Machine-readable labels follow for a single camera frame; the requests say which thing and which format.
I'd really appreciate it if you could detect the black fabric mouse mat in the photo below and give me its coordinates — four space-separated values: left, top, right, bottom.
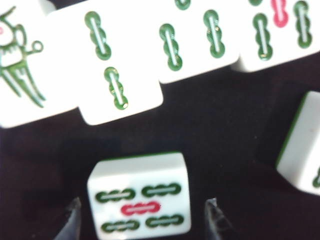
0 0 320 240

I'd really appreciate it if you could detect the two-bamboo mahjong tile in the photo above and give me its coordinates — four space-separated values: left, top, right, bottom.
46 0 165 126

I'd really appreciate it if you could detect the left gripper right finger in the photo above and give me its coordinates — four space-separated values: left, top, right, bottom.
205 197 236 240

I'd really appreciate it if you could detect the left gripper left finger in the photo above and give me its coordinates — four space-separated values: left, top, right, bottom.
55 197 82 240

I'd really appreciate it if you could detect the red green bamboo mahjong tile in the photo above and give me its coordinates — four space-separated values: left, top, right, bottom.
87 151 192 240
231 0 320 73
276 91 320 197

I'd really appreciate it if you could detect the bird print mahjong tile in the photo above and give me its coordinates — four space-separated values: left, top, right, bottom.
0 0 80 129

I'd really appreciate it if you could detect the four-bamboo mahjong tile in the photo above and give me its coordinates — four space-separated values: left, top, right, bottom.
157 0 241 85

